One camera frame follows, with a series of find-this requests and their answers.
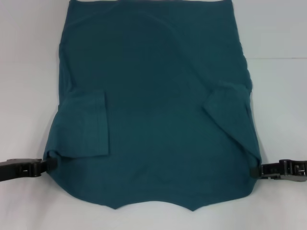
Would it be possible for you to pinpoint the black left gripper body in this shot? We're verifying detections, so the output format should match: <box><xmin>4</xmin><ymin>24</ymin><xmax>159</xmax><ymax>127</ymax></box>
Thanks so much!
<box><xmin>0</xmin><ymin>158</ymin><xmax>40</xmax><ymax>182</ymax></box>

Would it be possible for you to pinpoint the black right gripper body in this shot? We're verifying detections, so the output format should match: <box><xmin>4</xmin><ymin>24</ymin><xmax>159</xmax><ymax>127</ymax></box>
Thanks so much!
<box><xmin>262</xmin><ymin>161</ymin><xmax>307</xmax><ymax>183</ymax></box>

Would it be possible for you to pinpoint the teal blue t-shirt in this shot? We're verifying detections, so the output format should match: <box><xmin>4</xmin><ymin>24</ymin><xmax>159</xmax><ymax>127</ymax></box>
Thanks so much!
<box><xmin>45</xmin><ymin>0</ymin><xmax>262</xmax><ymax>212</ymax></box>

